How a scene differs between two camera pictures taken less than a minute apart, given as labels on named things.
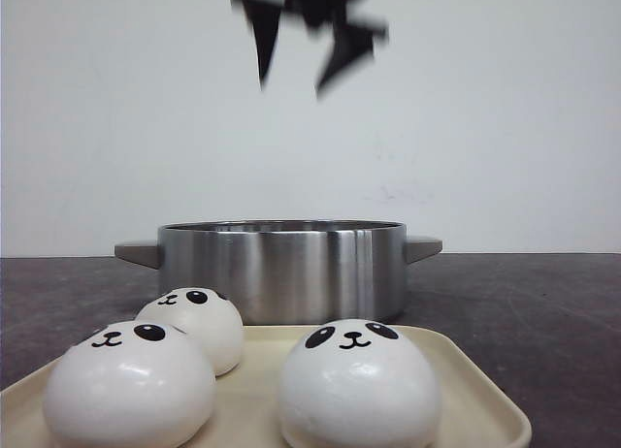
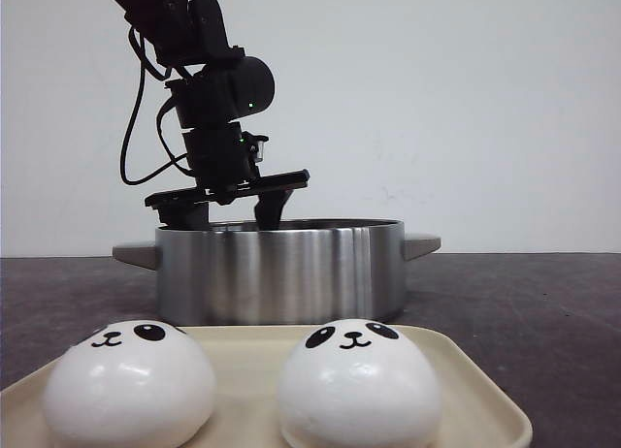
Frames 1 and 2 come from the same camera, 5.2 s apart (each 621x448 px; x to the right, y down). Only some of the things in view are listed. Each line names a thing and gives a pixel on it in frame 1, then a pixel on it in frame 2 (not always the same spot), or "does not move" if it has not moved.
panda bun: (137, 384) does not move
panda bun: (352, 383) does not move
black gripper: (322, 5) → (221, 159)
